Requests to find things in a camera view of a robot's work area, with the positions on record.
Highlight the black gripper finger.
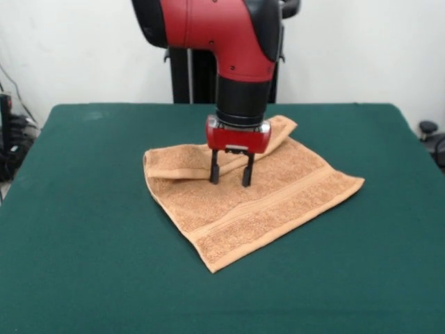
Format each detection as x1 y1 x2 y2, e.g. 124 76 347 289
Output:
209 148 220 184
241 152 256 189

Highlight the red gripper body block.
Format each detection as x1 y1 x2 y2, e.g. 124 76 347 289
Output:
205 116 272 155

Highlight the tan terry towel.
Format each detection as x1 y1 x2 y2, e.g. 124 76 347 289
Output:
142 116 366 275

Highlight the dark green table cloth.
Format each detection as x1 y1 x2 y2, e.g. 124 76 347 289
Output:
0 102 445 334

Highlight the black office chair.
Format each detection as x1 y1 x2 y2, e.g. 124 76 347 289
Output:
418 120 445 173

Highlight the black electronics box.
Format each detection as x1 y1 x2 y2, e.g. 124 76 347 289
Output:
0 92 15 150

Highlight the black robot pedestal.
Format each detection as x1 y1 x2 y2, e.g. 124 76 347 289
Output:
162 0 300 104

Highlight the black cable bundle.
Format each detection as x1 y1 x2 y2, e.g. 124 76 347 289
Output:
8 113 40 142

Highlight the grey cable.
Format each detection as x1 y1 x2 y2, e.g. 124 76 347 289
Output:
0 64 40 127

